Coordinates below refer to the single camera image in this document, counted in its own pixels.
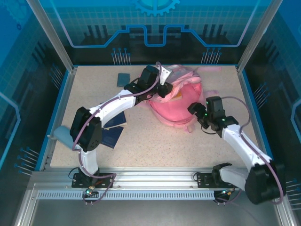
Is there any small teal fabric wallet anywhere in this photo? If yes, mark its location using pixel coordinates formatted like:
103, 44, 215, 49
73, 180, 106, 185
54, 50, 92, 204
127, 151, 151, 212
117, 73, 130, 87

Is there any pink student backpack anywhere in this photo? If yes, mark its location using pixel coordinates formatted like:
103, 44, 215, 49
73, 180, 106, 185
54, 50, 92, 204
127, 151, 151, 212
141, 64, 223, 135

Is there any dark blue emblem book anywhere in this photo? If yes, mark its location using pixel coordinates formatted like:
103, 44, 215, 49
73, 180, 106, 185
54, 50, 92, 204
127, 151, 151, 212
101, 110, 128, 129

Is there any dark blue notebook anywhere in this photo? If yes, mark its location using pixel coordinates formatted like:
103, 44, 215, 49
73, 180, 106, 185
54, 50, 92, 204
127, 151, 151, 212
100, 126, 125, 150

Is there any light blue pencil case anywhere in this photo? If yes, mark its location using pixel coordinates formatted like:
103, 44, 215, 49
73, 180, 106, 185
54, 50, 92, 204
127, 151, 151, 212
47, 126, 72, 150

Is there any small green-lit connector board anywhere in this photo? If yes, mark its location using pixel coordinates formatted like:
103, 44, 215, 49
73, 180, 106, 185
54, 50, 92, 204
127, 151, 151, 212
215, 188, 237, 200
82, 186, 99, 198

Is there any steel lower shelf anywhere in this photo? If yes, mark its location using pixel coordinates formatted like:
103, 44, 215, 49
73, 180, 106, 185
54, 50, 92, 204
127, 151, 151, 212
14, 183, 292, 226

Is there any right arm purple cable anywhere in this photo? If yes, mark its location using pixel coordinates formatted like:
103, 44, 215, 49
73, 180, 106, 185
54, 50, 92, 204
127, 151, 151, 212
213, 96, 286, 207

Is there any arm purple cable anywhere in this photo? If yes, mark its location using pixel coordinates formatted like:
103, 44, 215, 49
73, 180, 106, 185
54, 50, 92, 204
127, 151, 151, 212
71, 61, 165, 205
213, 96, 286, 207

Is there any aluminium and blue side rail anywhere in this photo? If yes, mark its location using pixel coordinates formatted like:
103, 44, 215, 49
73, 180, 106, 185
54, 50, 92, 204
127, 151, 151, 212
34, 65, 78, 172
236, 65, 278, 172

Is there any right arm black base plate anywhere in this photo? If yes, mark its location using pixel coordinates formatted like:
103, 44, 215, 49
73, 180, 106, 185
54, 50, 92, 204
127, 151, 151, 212
196, 173, 239, 189

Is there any aluminium frame post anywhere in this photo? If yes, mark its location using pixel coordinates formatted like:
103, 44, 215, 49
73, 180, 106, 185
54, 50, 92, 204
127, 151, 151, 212
236, 0, 279, 73
25, 0, 78, 73

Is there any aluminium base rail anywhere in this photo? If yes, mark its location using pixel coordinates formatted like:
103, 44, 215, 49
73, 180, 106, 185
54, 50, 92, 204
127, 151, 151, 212
30, 168, 282, 189

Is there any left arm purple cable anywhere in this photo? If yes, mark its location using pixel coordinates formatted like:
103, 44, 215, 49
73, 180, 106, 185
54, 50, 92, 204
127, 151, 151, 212
71, 61, 165, 205

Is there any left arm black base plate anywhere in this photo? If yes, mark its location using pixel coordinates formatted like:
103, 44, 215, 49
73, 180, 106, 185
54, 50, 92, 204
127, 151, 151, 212
71, 173, 113, 189

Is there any slotted grey cable duct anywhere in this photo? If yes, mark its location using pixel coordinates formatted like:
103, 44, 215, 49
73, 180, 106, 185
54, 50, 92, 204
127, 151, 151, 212
37, 190, 216, 201

